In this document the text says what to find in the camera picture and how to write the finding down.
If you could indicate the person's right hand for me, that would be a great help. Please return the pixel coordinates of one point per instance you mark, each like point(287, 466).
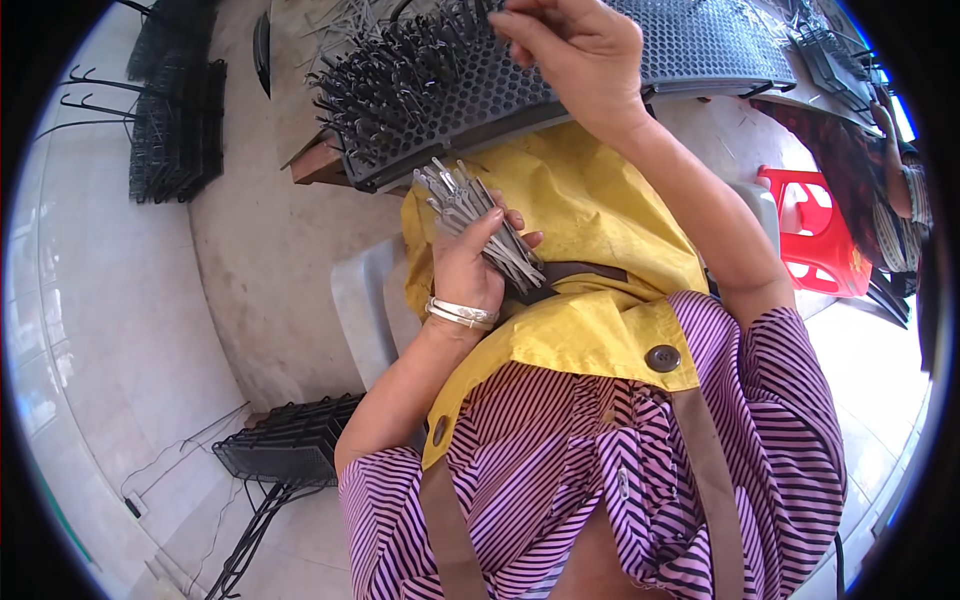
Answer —
point(589, 60)

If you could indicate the cluster of black inserted pins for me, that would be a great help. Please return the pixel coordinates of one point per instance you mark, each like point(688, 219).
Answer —
point(397, 82)

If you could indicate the person's body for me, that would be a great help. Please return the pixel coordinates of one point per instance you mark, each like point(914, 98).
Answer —
point(600, 465)

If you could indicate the tall stack of black racks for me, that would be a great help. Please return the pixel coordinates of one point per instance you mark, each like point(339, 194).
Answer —
point(176, 127)

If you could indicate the red plastic stool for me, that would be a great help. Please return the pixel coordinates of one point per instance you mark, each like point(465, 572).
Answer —
point(814, 240)

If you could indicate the bundle of silver metal pins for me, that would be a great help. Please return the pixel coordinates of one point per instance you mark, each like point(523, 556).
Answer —
point(472, 202)

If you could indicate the black perforated honeycomb board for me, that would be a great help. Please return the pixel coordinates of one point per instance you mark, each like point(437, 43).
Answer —
point(697, 41)

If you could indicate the wooden block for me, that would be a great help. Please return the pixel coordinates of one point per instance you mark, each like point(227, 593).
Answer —
point(319, 161)

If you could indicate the person's right fingers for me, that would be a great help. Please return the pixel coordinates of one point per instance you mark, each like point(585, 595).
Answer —
point(525, 34)

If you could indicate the low stack of black racks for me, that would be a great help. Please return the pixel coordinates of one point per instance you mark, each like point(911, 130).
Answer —
point(289, 446)

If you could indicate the loose heap of metal pins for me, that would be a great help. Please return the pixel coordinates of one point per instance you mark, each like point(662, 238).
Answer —
point(345, 19)

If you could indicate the black metal rod frame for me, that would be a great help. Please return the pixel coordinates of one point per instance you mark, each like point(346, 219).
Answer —
point(251, 536)

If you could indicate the person's left hand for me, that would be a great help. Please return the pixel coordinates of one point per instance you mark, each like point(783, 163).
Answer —
point(461, 266)

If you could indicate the black curved plastic piece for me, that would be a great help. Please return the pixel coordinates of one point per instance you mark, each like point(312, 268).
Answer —
point(262, 52)

